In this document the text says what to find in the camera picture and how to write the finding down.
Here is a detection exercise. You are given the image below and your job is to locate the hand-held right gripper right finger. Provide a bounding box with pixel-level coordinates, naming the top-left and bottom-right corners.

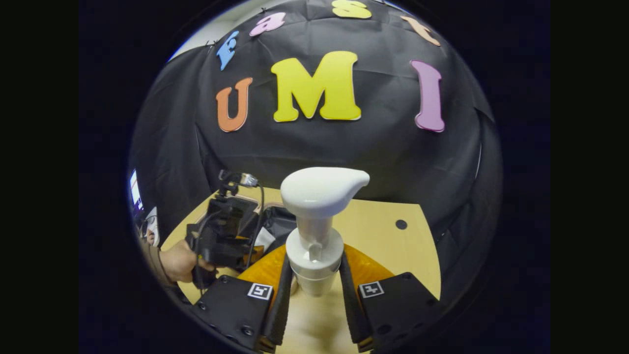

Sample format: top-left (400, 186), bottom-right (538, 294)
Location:
top-left (339, 244), bottom-right (441, 353)

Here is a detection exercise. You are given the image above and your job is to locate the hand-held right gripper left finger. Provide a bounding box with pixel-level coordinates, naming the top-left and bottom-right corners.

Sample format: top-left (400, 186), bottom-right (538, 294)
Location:
top-left (193, 244), bottom-right (294, 353)

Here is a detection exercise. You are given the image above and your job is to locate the white pump bottle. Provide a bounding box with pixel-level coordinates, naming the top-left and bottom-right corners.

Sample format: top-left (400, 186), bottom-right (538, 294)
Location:
top-left (279, 167), bottom-right (371, 354)

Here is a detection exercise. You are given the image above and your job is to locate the computer monitor screen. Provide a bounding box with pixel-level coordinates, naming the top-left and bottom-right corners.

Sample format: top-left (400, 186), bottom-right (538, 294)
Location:
top-left (129, 169), bottom-right (146, 215)

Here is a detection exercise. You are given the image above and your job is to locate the black backdrop cloth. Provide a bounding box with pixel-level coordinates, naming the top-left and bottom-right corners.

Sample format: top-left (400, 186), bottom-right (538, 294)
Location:
top-left (129, 0), bottom-right (504, 315)

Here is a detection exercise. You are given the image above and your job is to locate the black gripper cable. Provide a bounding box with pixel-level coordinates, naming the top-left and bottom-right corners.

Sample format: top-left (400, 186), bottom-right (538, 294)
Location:
top-left (195, 172), bottom-right (266, 292)

